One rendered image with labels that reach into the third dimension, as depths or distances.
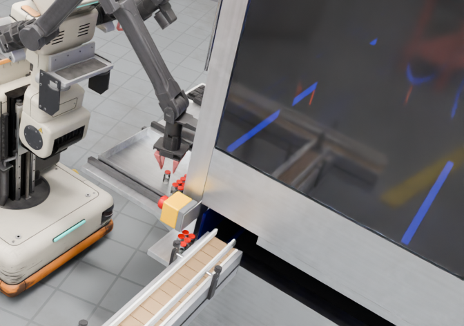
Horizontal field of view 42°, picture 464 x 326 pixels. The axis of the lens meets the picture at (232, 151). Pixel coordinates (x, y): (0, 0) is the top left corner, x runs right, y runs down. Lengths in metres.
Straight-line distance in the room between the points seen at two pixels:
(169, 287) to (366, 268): 0.51
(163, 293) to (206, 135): 0.43
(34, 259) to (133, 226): 0.68
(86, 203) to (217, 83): 1.41
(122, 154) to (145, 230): 1.08
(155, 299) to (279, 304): 0.40
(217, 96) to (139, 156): 0.62
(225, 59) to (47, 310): 1.59
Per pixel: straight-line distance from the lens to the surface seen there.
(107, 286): 2.84
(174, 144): 1.88
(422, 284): 1.55
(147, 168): 2.05
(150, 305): 1.55
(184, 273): 1.64
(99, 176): 1.99
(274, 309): 1.80
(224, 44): 1.49
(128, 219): 3.17
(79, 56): 2.29
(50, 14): 1.92
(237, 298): 1.85
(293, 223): 1.60
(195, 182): 1.71
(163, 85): 1.77
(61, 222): 2.71
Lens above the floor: 2.10
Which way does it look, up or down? 33 degrees down
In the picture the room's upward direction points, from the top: 14 degrees clockwise
